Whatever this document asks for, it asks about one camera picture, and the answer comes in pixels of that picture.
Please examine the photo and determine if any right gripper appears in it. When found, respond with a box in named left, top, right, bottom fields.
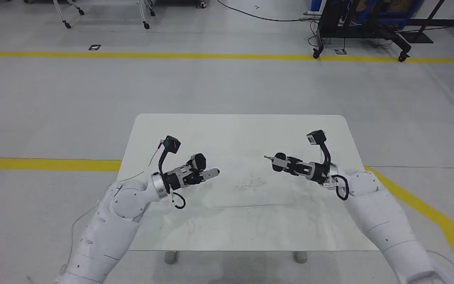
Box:
left=271, top=156, right=341, bottom=187

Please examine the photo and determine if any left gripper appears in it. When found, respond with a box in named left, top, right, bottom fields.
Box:
left=151, top=155, right=221, bottom=199

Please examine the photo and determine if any black padlock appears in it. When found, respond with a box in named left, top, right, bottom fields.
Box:
left=192, top=153, right=208, bottom=172

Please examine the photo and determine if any key with black head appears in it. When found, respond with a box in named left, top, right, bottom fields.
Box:
left=262, top=152, right=289, bottom=174

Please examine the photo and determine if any black wheeled rack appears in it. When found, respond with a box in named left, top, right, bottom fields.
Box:
left=311, top=0, right=413, bottom=63

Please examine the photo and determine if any white wheeled stand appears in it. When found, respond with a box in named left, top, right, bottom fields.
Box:
left=136, top=0, right=157, bottom=31
left=52, top=0, right=86, bottom=30

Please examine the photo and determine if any black stand base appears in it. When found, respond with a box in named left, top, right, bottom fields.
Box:
left=404, top=0, right=454, bottom=45

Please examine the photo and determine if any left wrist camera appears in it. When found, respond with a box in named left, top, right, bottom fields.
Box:
left=157, top=135, right=182, bottom=175

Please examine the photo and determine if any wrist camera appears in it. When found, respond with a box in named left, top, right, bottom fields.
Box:
left=306, top=129, right=333, bottom=168
left=157, top=135, right=182, bottom=175

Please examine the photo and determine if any black cable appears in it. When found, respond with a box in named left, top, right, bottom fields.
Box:
left=332, top=173, right=351, bottom=202
left=170, top=190, right=187, bottom=210

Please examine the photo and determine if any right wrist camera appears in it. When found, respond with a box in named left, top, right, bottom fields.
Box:
left=306, top=129, right=333, bottom=168

